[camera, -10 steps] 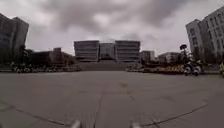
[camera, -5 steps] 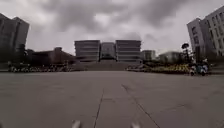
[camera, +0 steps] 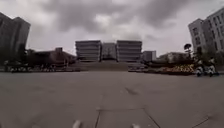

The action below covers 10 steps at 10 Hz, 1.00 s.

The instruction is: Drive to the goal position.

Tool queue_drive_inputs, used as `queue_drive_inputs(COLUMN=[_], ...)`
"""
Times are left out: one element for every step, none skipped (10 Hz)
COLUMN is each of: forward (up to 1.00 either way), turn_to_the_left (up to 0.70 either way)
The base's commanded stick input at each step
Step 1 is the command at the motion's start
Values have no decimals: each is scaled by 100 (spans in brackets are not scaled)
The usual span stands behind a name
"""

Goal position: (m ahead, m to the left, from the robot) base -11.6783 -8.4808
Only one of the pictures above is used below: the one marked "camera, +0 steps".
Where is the yellow flower bed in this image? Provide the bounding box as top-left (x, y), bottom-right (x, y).
top-left (156, 64), bottom-right (196, 76)

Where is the grey paved plaza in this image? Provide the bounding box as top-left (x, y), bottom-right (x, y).
top-left (0, 70), bottom-right (224, 128)

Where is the dark tall building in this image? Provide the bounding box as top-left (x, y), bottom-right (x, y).
top-left (0, 12), bottom-right (32, 65)

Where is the low reddish building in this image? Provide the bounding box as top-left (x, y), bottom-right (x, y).
top-left (27, 47), bottom-right (77, 68)

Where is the small grey building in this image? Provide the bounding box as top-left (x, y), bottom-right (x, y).
top-left (141, 50), bottom-right (157, 62)

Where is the tree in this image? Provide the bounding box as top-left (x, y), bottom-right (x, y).
top-left (183, 43), bottom-right (193, 60)

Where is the grey building with windows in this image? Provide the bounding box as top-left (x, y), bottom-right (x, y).
top-left (187, 7), bottom-right (224, 57)

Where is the grey twin-winged building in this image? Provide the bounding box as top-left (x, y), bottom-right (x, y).
top-left (74, 39), bottom-right (143, 63)

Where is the low pale building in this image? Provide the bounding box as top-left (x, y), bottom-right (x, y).
top-left (159, 51), bottom-right (188, 64)

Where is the row of parked bicycles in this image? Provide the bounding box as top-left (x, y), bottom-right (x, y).
top-left (2, 64), bottom-right (82, 74)

